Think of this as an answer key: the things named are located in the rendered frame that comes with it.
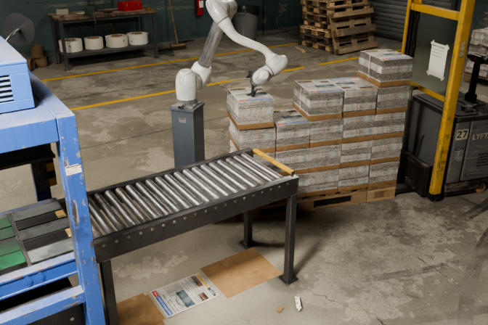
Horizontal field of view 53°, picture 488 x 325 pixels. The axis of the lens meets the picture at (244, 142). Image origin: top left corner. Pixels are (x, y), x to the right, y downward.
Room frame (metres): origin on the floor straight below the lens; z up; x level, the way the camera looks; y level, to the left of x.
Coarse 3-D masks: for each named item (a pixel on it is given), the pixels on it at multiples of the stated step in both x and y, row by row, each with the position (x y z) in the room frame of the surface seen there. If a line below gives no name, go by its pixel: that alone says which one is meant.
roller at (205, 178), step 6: (192, 168) 2.86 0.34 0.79; (198, 168) 2.85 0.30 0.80; (198, 174) 2.78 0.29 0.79; (204, 174) 2.76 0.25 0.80; (204, 180) 2.72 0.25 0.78; (210, 180) 2.68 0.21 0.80; (210, 186) 2.66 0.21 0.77; (216, 186) 2.61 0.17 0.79; (222, 186) 2.60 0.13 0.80; (222, 192) 2.54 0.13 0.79; (228, 192) 2.52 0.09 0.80
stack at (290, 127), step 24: (288, 120) 3.65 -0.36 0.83; (336, 120) 3.69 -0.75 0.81; (360, 120) 3.75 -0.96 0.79; (240, 144) 3.47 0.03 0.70; (264, 144) 3.52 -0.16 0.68; (288, 144) 3.57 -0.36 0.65; (336, 144) 3.70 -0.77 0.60; (360, 144) 3.75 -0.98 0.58; (360, 168) 3.76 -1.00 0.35; (336, 192) 3.92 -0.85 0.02; (360, 192) 3.76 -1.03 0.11; (264, 216) 3.52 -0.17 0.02
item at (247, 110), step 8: (240, 96) 3.56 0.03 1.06; (248, 96) 3.55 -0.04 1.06; (256, 96) 3.55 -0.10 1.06; (264, 96) 3.56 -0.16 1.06; (240, 104) 3.43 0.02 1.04; (248, 104) 3.45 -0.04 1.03; (256, 104) 3.46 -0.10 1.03; (264, 104) 3.48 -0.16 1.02; (272, 104) 3.50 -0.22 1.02; (240, 112) 3.44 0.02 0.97; (248, 112) 3.45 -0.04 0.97; (256, 112) 3.47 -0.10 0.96; (264, 112) 3.48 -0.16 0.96; (272, 112) 3.50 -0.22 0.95; (240, 120) 3.44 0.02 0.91; (248, 120) 3.45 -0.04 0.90; (256, 120) 3.47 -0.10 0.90; (264, 120) 3.49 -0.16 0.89; (272, 120) 3.50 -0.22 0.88
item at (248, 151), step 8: (232, 152) 3.10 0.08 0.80; (240, 152) 3.10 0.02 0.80; (248, 152) 3.12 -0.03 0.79; (208, 160) 2.97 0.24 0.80; (216, 160) 2.98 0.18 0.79; (224, 160) 3.01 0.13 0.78; (176, 168) 2.84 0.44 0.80; (184, 168) 2.84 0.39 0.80; (144, 176) 2.73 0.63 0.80; (152, 176) 2.73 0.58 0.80; (160, 176) 2.75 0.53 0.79; (120, 184) 2.62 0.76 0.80; (128, 184) 2.63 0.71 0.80; (144, 184) 2.68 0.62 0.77; (88, 192) 2.52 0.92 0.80; (96, 192) 2.52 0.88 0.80; (104, 192) 2.54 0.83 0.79; (64, 200) 2.43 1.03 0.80; (120, 200) 2.59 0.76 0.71; (64, 208) 2.41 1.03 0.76
